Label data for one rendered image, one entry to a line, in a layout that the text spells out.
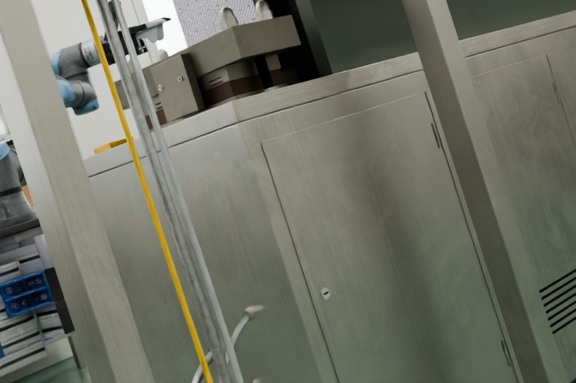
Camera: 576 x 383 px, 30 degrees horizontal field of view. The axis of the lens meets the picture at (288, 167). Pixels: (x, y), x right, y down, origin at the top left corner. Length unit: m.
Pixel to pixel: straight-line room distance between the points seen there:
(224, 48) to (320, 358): 0.58
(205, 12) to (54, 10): 4.31
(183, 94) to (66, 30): 4.54
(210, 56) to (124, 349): 0.72
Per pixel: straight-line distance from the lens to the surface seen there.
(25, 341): 2.95
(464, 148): 2.08
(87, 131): 6.46
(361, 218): 2.05
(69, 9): 6.63
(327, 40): 2.11
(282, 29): 2.03
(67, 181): 1.45
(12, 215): 3.00
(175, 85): 2.06
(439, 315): 2.18
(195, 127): 1.98
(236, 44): 1.95
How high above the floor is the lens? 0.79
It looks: 1 degrees down
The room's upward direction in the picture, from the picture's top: 18 degrees counter-clockwise
